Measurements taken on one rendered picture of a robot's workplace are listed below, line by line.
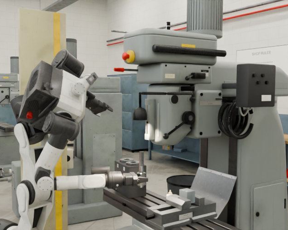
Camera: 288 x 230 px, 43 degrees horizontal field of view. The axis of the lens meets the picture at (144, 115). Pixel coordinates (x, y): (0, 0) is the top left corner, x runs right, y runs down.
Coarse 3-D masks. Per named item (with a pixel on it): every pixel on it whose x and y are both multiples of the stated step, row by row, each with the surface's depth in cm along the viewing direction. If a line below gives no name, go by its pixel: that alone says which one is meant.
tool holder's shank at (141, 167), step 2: (140, 152) 191; (142, 152) 191; (140, 154) 191; (142, 154) 191; (140, 156) 191; (142, 156) 191; (140, 158) 191; (142, 158) 191; (140, 160) 191; (142, 160) 191; (140, 162) 191; (142, 162) 191; (140, 164) 191; (142, 164) 191; (140, 166) 191; (142, 166) 191; (140, 168) 191; (142, 168) 191; (140, 170) 191; (142, 170) 191; (140, 172) 191; (142, 172) 191
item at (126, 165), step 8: (120, 160) 227; (128, 160) 226; (120, 168) 224; (128, 168) 213; (136, 168) 215; (144, 168) 218; (120, 192) 225; (128, 192) 214; (136, 192) 216; (144, 192) 219
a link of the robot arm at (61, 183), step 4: (52, 172) 182; (52, 176) 178; (56, 176) 182; (60, 176) 182; (64, 176) 183; (68, 176) 184; (72, 176) 184; (76, 176) 184; (56, 180) 180; (60, 180) 180; (64, 180) 180; (68, 180) 181; (72, 180) 181; (76, 180) 182; (56, 184) 179; (60, 184) 179; (64, 184) 180; (68, 184) 181; (72, 184) 181; (76, 184) 182; (52, 188) 178; (56, 188) 180; (60, 188) 180; (64, 188) 181; (68, 188) 182; (72, 188) 183; (76, 188) 184
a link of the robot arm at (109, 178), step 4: (92, 168) 186; (96, 168) 186; (100, 168) 187; (104, 168) 187; (108, 168) 188; (92, 172) 186; (96, 172) 186; (100, 172) 187; (104, 172) 187; (108, 172) 187; (112, 172) 187; (104, 176) 185; (108, 176) 185; (112, 176) 185; (108, 180) 185; (112, 180) 185; (104, 184) 184; (108, 184) 185; (112, 184) 185; (108, 188) 187
